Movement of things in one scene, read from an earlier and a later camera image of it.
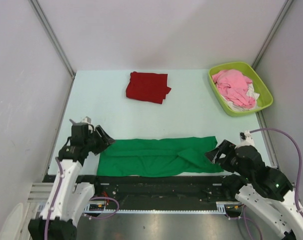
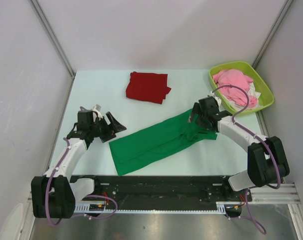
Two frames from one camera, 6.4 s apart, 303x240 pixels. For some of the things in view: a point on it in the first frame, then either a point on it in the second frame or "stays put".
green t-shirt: (157, 157) → (147, 144)
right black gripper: (226, 147) → (197, 109)
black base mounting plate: (159, 193) stays put
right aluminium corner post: (272, 32) stays put
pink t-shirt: (232, 85) stays put
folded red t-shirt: (151, 87) stays put
